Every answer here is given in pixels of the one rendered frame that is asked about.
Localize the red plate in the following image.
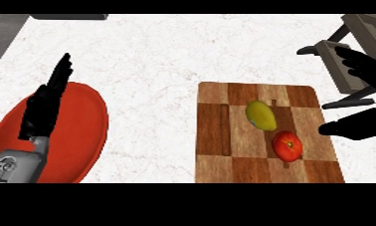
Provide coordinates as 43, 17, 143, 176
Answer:
0, 81, 111, 184

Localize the checkered wooden cutting board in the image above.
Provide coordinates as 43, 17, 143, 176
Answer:
193, 82, 346, 184

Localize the dark grey flat appliance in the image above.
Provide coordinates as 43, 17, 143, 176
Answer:
29, 14, 111, 21

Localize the yellow-green lemon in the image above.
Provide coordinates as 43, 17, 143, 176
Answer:
243, 100, 279, 132

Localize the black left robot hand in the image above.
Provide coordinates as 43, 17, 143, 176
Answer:
18, 52, 75, 141

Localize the grey tiered basket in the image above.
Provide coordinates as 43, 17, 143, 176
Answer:
295, 14, 376, 111

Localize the red tomato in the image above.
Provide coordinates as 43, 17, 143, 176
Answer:
270, 130, 304, 163

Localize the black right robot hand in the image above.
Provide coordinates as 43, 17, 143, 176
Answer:
317, 46, 376, 141

